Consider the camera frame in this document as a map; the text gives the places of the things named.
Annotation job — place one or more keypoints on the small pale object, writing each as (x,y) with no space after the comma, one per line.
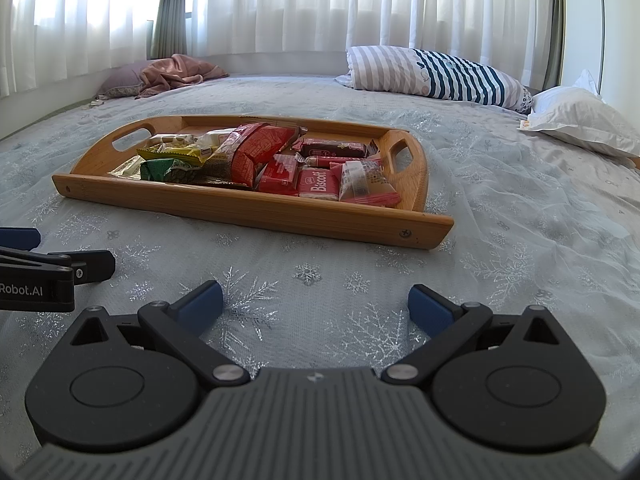
(97,102)

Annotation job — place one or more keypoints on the green curtain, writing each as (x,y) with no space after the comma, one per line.
(552,25)
(167,15)

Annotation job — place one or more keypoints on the clear white snack packet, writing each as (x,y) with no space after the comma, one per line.
(215,136)

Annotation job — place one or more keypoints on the white sheer curtain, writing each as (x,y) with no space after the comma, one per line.
(325,0)

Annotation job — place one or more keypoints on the green snack packet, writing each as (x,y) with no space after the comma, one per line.
(160,170)

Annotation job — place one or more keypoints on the square red snack packet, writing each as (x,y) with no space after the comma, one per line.
(277,177)

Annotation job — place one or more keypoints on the dark red snack bar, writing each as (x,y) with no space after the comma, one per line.
(332,147)

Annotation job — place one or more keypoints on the red biscuit packet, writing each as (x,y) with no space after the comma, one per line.
(317,184)

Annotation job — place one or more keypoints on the gold patterned snack packet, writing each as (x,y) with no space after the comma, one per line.
(217,162)

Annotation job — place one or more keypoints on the thin red snack stick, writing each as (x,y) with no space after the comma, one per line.
(330,161)

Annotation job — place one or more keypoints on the pink white snack packet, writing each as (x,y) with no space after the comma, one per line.
(367,185)

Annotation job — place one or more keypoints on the white wardrobe door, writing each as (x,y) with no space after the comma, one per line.
(620,35)

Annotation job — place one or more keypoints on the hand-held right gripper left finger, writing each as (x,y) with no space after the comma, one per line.
(200,305)

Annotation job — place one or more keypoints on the beige snack packet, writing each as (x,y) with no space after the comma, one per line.
(175,138)

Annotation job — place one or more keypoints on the white pillow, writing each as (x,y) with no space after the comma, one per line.
(575,115)

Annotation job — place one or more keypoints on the large red snack packet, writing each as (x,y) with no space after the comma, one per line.
(255,155)

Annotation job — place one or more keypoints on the pink cloth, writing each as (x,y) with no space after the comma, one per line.
(175,72)

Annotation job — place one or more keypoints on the pale yellow snack packet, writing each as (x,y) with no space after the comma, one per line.
(125,167)

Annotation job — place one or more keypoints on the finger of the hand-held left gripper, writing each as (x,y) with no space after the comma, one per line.
(17,238)
(90,265)

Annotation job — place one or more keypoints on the striped pillow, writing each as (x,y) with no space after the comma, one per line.
(430,72)

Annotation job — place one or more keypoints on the mauve pillow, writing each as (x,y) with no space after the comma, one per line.
(120,80)

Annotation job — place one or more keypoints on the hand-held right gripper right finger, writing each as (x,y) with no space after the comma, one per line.
(430,305)

